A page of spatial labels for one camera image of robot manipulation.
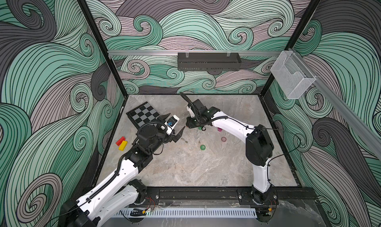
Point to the black white chessboard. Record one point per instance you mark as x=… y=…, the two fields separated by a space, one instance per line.
x=142 y=114

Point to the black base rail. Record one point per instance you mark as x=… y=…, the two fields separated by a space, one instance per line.
x=242 y=194

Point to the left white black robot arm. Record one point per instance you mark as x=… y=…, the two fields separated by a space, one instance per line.
x=121 y=188

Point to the yellow block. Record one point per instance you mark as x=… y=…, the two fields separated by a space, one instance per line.
x=123 y=145

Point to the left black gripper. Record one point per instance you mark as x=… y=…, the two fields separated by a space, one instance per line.
x=171 y=136

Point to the white slotted cable duct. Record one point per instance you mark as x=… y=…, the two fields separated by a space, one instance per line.
x=246 y=213

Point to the black wall tray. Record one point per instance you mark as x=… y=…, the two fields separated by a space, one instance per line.
x=208 y=61

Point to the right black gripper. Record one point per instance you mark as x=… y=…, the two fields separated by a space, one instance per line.
x=193 y=120

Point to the clear plastic wall holder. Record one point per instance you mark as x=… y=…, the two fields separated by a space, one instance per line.
x=292 y=74

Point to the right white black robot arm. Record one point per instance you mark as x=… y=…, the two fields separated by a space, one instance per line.
x=258 y=144

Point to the red block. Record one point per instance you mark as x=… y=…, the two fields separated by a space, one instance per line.
x=119 y=142

